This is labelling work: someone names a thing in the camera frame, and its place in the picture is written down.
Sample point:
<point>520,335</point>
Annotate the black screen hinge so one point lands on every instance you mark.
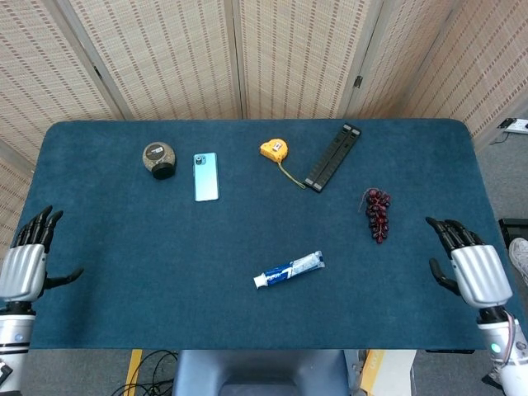
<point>358,81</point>
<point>97,72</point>

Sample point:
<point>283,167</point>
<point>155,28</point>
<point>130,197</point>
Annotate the woven bamboo folding screen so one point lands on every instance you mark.
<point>165,53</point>

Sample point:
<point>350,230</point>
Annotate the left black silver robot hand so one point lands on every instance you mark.
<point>22,272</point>

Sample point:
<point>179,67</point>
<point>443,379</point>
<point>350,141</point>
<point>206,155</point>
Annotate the black table edge bracket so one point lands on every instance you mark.
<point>449,351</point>

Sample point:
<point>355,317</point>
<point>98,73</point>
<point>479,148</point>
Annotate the white shoe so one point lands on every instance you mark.
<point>520,257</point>

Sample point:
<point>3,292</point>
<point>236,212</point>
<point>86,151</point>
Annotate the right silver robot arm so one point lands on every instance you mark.
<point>501,342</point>

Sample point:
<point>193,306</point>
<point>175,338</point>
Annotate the dark red grape bunch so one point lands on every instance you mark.
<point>377,214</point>

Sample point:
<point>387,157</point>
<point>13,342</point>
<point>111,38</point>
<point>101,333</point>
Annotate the round jar with black lid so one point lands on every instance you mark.
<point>156,156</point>

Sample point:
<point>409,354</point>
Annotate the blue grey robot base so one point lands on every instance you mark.
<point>247,371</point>

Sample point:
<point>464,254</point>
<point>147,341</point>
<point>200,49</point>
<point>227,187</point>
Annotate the black floor stand base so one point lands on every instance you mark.
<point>513,229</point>

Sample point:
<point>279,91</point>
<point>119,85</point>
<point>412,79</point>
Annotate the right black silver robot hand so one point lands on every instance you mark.
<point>480,272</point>

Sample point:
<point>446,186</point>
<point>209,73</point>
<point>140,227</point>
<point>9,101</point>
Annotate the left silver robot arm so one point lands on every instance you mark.
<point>14,334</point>

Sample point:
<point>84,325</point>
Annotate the yellow white cardboard box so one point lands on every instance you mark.
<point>379,371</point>

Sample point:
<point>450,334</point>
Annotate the white power strip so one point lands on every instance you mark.
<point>515,125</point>

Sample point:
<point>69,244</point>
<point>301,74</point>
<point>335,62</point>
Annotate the blue white toothpaste tube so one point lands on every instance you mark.
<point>280,275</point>

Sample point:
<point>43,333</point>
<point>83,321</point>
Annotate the blue felt table cloth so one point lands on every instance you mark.
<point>165,268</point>

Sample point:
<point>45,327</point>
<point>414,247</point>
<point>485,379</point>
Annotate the yellow tape measure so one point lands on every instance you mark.
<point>274,149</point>

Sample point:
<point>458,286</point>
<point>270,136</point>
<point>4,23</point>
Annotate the light blue smartphone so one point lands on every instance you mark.
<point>206,177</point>

